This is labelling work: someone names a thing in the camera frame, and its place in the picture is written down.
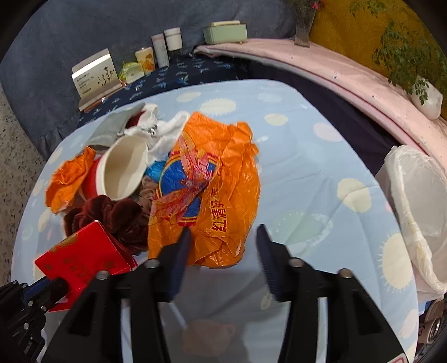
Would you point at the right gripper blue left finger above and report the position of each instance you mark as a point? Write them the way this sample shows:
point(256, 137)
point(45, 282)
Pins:
point(179, 261)

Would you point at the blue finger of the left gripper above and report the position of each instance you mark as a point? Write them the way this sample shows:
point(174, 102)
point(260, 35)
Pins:
point(34, 289)

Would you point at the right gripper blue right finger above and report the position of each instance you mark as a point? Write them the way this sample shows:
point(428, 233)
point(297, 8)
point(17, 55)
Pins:
point(274, 258)

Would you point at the red cardboard box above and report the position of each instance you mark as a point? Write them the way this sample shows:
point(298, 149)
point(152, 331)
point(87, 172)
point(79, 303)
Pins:
point(79, 257)

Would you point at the orange plastic bag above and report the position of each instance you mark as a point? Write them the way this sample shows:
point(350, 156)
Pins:
point(210, 185)

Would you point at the red white paper cup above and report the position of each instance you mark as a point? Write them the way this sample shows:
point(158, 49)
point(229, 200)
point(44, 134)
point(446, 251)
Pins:
point(118, 172)

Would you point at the small orange plastic wrapper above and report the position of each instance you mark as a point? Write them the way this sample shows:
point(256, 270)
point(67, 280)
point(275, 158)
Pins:
point(67, 179)

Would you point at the white lined trash bin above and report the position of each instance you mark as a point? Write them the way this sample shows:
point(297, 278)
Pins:
point(415, 186)

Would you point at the dark red scrunchie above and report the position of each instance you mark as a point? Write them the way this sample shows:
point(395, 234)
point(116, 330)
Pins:
point(124, 220)

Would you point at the light blue dotted cloth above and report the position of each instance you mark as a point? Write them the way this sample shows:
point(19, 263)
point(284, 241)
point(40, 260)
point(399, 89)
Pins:
point(318, 198)

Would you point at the white crumpled glove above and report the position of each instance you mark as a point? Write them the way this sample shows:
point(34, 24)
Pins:
point(160, 136)

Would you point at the grey face mask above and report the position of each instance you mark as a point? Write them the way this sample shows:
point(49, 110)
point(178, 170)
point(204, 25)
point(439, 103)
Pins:
point(113, 125)

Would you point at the silver metal cup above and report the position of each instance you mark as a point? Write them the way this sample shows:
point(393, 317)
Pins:
point(432, 328)

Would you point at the dark blue floral cloth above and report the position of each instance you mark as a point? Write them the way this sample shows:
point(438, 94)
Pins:
point(195, 70)

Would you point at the green white small packet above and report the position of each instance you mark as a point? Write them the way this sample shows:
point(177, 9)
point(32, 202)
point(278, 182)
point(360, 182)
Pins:
point(130, 72)

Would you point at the pink floral tablecloth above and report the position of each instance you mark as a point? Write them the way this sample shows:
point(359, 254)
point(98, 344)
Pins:
point(362, 87)

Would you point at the white open gift box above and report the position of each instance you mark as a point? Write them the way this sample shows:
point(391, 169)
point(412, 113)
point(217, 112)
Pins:
point(94, 78)

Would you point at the yellow orange small can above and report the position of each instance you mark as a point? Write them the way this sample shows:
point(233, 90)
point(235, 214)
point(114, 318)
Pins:
point(145, 57)

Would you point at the tall white tube bottle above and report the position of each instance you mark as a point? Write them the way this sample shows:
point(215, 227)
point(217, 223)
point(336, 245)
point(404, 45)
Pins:
point(160, 50)

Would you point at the blue grey blanket backdrop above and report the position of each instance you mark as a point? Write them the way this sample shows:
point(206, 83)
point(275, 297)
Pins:
point(36, 69)

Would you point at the white round jar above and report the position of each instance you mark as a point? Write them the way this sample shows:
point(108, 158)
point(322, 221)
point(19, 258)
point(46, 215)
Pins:
point(173, 39)

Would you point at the mint green tissue box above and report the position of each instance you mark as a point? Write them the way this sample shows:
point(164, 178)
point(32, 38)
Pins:
point(230, 31)

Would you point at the green potted plant white pot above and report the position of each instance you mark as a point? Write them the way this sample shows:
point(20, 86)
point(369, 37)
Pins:
point(412, 58)

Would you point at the glass vase pink flowers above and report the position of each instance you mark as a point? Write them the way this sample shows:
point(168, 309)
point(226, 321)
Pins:
point(305, 11)

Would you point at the mustard yellow blanket backdrop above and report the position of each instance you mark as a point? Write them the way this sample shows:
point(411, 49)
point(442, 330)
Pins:
point(355, 37)

